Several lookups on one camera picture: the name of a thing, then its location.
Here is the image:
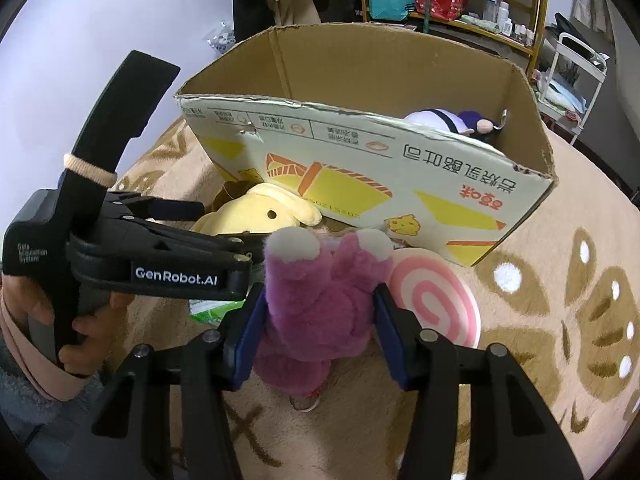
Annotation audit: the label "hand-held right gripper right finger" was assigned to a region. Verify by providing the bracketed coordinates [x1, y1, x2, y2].
[372, 282, 586, 480]

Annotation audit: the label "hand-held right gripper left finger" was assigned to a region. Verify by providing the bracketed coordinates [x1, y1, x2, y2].
[75, 282, 269, 480]

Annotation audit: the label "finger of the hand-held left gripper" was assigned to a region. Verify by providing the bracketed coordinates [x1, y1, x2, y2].
[105, 191, 207, 222]
[107, 217, 271, 264]

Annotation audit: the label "pink plush toy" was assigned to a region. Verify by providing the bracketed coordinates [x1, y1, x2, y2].
[251, 226, 397, 414]

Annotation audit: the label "printed cardboard box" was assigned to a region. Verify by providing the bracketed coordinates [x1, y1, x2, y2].
[173, 22, 559, 267]

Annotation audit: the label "person's left hand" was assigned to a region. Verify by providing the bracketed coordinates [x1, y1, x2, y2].
[0, 273, 136, 377]

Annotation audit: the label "green plastic packet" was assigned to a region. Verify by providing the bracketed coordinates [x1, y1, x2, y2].
[188, 265, 264, 329]

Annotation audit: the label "yellow plush toy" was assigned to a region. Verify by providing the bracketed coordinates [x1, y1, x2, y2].
[190, 182, 324, 237]

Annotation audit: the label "pink swirl round plush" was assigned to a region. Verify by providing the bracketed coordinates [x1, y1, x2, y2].
[387, 247, 482, 349]

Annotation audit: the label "beige patterned blanket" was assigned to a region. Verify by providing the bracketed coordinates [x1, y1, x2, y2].
[0, 116, 640, 480]

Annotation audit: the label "clear plastic bag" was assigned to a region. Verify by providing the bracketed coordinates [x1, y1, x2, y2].
[204, 21, 239, 57]

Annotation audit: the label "white and purple plush toy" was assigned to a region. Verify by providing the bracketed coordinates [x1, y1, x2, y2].
[402, 108, 507, 137]

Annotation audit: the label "dark hanging clothes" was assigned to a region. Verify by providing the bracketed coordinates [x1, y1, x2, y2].
[232, 0, 364, 42]

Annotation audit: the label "light blue cloth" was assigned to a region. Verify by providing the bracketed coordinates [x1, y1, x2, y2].
[542, 82, 587, 112]

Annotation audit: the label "white utility cart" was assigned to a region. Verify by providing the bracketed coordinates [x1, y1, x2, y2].
[532, 12, 612, 147]

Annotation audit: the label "row of white bottles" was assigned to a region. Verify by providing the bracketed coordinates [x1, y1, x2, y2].
[479, 0, 537, 44]

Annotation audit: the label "wooden shelf with items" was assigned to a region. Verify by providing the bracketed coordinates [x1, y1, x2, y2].
[355, 0, 551, 74]

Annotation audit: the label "beige hair tie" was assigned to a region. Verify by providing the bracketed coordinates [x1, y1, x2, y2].
[64, 154, 117, 187]

